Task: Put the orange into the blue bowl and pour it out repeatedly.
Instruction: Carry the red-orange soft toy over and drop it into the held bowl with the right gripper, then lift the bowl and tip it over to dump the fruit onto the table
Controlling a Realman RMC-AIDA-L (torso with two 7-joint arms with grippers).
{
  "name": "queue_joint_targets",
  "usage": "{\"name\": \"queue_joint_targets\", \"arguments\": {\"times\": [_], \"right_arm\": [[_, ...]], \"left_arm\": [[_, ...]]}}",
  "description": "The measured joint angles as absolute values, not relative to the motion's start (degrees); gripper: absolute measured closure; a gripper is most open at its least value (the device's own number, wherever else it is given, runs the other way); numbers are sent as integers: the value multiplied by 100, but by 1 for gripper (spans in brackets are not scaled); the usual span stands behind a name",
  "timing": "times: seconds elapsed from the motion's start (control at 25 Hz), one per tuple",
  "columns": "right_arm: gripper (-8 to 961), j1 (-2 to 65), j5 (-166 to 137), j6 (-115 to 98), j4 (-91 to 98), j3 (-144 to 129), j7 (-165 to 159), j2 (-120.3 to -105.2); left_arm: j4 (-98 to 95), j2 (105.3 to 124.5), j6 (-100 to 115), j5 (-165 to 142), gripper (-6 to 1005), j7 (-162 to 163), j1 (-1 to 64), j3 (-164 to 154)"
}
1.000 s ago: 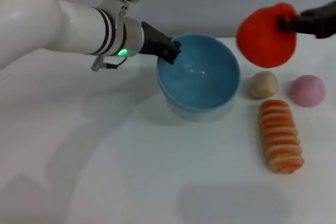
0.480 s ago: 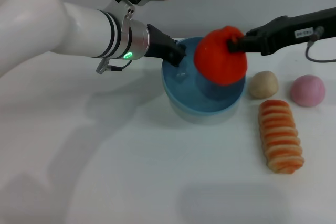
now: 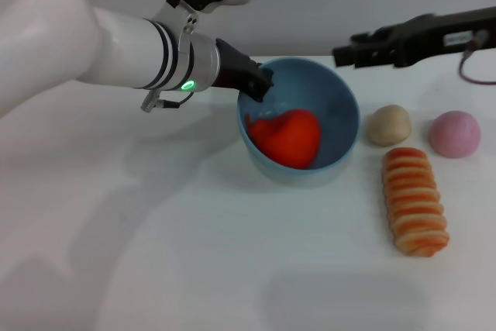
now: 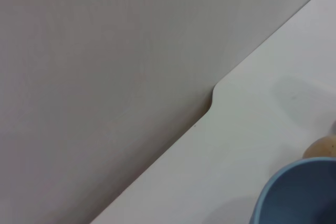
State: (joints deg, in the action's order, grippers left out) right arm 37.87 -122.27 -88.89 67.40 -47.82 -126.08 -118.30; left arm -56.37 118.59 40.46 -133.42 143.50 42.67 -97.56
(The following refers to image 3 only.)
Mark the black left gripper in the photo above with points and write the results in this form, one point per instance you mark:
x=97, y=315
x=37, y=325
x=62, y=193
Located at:
x=234, y=69

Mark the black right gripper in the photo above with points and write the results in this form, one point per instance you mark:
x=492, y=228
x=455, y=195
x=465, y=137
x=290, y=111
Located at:
x=434, y=36

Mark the blue bowl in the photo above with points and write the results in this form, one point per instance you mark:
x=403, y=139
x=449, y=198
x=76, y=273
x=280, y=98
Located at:
x=333, y=90

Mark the orange toy fruit with stem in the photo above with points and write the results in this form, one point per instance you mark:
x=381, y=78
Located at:
x=290, y=139

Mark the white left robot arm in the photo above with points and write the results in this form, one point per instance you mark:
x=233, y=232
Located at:
x=77, y=44

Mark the beige round bun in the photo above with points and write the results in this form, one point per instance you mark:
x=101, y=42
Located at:
x=388, y=125

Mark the pink round bun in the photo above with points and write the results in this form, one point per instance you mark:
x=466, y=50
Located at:
x=454, y=135

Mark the orange striped bread roll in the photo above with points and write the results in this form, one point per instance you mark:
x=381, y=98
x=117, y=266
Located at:
x=412, y=203

